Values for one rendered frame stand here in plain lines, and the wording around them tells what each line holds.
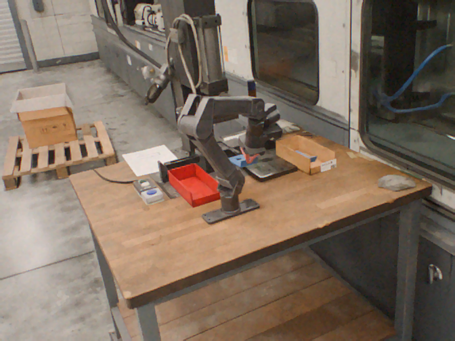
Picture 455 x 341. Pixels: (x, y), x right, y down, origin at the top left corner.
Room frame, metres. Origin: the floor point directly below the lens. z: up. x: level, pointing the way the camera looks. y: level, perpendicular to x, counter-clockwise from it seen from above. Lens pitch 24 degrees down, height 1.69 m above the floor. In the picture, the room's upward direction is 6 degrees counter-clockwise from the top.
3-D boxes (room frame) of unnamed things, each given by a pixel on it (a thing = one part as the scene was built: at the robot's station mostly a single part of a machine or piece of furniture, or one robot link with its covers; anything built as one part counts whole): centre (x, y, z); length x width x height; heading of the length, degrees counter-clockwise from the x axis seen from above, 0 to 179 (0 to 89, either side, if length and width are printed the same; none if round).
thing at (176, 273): (1.69, 0.00, 0.45); 1.12 x 0.99 x 0.90; 114
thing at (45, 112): (4.89, 1.86, 0.40); 0.67 x 0.60 x 0.50; 16
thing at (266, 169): (1.74, -0.16, 0.91); 0.17 x 0.16 x 0.02; 114
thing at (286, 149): (1.78, -0.32, 0.93); 0.25 x 0.13 x 0.08; 24
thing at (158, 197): (1.58, 0.30, 0.90); 0.07 x 0.07 x 0.06; 24
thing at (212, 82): (1.85, 0.03, 1.37); 0.11 x 0.09 x 0.30; 114
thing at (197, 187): (1.62, 0.14, 0.93); 0.25 x 0.12 x 0.06; 24
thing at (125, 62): (7.59, 1.03, 0.49); 5.51 x 1.02 x 0.97; 21
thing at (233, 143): (1.85, 0.03, 0.98); 0.20 x 0.10 x 0.01; 114
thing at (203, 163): (1.85, 0.03, 0.94); 0.20 x 0.10 x 0.07; 114
